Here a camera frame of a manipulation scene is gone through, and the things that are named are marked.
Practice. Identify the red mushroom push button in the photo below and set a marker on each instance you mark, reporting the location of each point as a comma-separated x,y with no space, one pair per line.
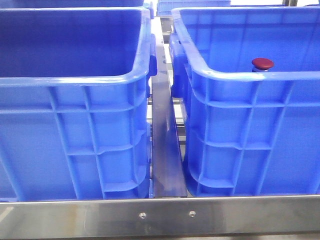
261,64

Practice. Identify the left blue plastic crate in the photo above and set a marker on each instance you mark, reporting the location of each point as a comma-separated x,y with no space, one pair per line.
73,103

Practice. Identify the blue plastic crate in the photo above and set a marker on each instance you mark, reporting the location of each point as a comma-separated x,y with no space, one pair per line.
73,103
249,133

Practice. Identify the right blue plastic crate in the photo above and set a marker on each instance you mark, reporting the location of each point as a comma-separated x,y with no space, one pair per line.
249,133

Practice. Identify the rear centre blue crate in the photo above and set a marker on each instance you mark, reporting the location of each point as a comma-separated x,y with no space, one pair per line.
164,7

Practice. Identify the rear left blue crate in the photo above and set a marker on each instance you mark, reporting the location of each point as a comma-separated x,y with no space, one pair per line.
16,4

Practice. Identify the steel front shelf rail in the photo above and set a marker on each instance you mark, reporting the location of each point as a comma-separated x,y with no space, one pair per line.
161,217

